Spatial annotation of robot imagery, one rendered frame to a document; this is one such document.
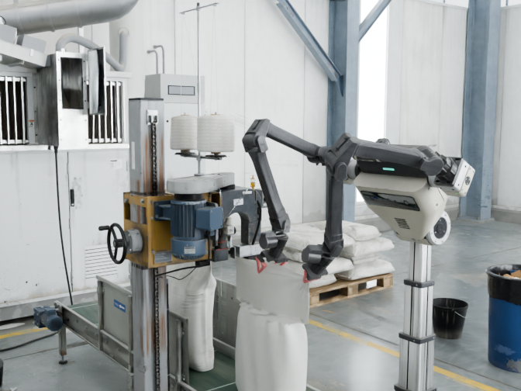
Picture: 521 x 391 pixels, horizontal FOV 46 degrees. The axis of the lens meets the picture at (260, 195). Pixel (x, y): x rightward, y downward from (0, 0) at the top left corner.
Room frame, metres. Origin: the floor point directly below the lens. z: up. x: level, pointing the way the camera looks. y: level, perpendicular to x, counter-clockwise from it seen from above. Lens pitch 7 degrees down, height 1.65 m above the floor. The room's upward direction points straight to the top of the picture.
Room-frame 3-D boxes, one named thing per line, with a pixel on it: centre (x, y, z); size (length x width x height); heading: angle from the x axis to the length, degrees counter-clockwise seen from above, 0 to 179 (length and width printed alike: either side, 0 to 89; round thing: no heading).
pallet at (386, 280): (6.11, -0.63, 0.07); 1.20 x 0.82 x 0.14; 130
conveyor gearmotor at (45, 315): (4.05, 1.40, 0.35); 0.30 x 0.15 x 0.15; 38
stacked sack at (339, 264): (5.76, -0.53, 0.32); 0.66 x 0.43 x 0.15; 130
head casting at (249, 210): (3.05, 0.18, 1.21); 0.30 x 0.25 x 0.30; 38
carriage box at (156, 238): (2.82, 0.43, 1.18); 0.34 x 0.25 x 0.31; 128
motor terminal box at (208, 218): (2.56, 0.21, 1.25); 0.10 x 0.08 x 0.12; 153
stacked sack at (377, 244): (6.14, -0.99, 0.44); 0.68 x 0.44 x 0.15; 128
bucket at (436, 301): (4.74, -1.48, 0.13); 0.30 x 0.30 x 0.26
